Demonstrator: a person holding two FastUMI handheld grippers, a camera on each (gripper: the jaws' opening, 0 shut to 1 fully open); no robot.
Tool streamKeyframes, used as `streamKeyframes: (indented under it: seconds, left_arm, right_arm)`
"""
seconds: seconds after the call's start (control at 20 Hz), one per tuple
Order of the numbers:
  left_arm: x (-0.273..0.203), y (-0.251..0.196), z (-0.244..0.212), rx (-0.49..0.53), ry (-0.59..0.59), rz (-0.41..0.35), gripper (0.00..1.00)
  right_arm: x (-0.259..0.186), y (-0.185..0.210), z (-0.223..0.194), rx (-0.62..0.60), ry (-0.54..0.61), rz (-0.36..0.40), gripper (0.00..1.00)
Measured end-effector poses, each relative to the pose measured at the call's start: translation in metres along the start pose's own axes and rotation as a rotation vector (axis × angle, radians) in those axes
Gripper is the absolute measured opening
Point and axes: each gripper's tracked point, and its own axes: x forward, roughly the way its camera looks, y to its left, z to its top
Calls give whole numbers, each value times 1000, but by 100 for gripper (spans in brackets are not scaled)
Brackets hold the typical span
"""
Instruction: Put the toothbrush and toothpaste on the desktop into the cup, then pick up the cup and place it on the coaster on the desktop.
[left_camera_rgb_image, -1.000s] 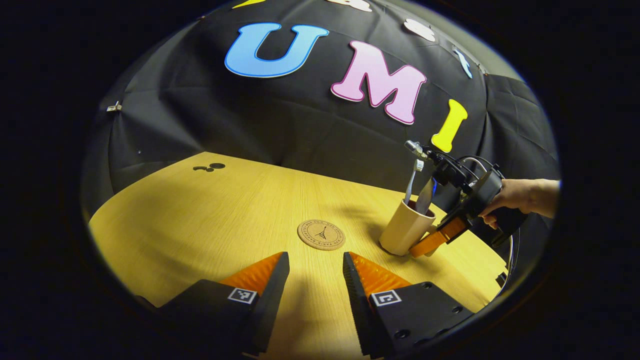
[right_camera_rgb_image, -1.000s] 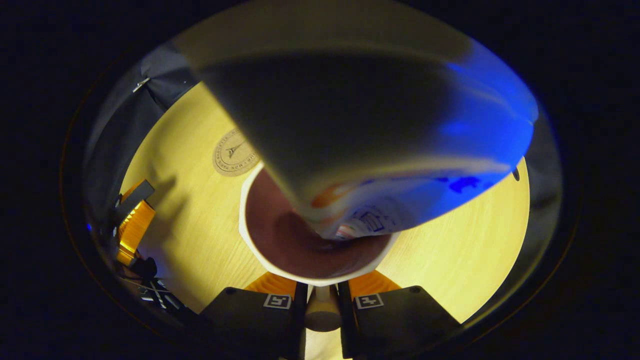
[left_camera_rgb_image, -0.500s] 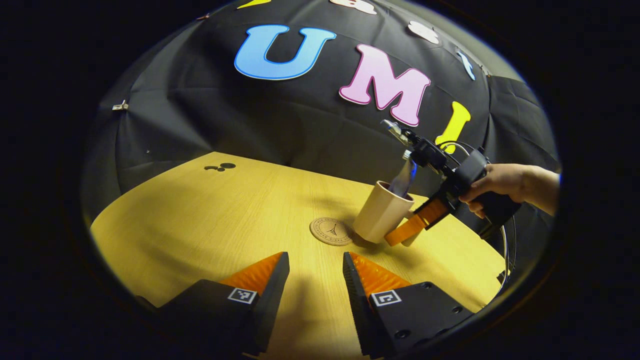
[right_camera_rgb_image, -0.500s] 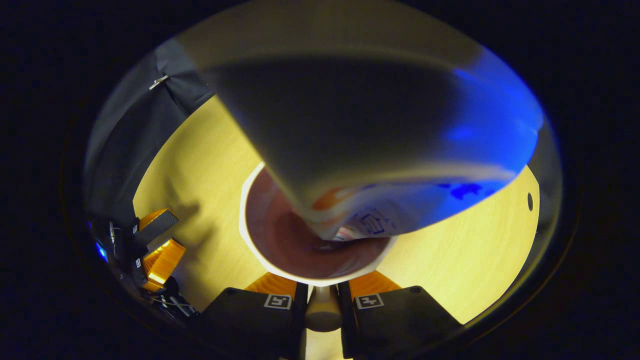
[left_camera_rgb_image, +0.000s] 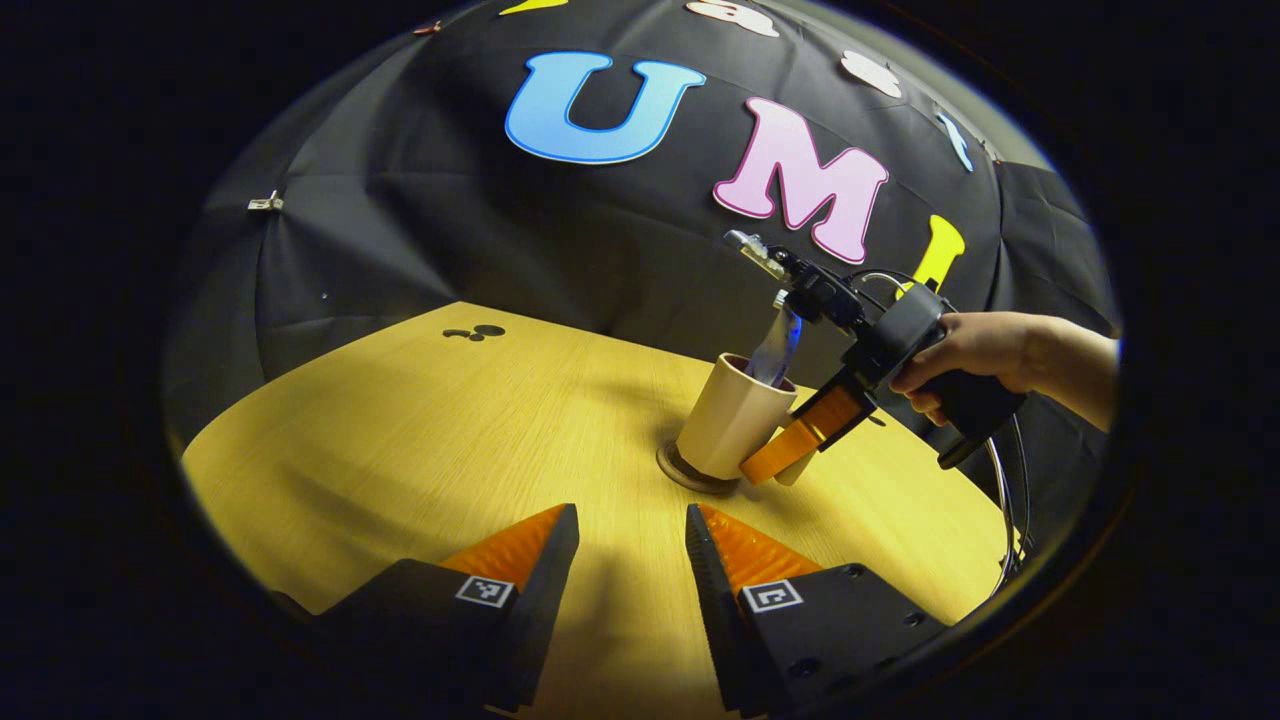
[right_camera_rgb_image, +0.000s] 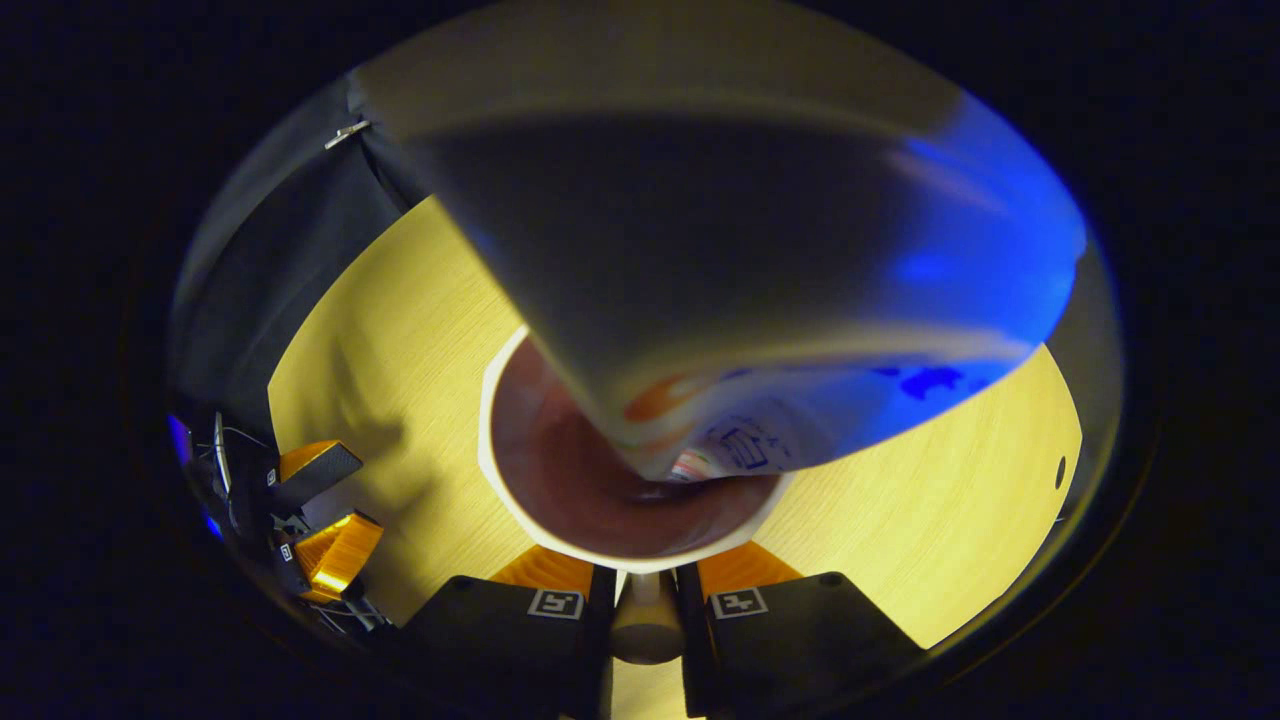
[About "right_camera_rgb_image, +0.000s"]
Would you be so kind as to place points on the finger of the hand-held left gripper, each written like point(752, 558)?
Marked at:
point(335, 555)
point(320, 468)

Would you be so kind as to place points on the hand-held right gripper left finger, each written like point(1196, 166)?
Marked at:
point(598, 650)

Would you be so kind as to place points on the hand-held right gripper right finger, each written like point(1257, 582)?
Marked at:
point(692, 650)

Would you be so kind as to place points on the white toothpaste tube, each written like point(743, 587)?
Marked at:
point(700, 250)

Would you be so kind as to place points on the light wooden desktop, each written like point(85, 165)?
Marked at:
point(400, 350)

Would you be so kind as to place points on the silver metal clip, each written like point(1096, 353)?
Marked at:
point(347, 133)

